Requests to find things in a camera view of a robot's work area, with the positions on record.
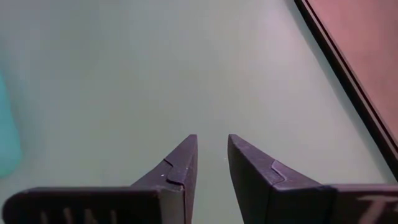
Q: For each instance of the green plastic bin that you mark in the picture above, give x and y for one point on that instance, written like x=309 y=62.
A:
x=7 y=140

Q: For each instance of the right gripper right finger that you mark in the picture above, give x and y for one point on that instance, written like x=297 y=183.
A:
x=295 y=202

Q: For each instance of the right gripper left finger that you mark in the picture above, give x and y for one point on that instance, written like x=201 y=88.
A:
x=109 y=205

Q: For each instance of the black metal table frame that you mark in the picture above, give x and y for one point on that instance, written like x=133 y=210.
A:
x=342 y=69

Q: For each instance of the green table mat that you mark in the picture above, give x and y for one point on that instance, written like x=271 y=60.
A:
x=124 y=77

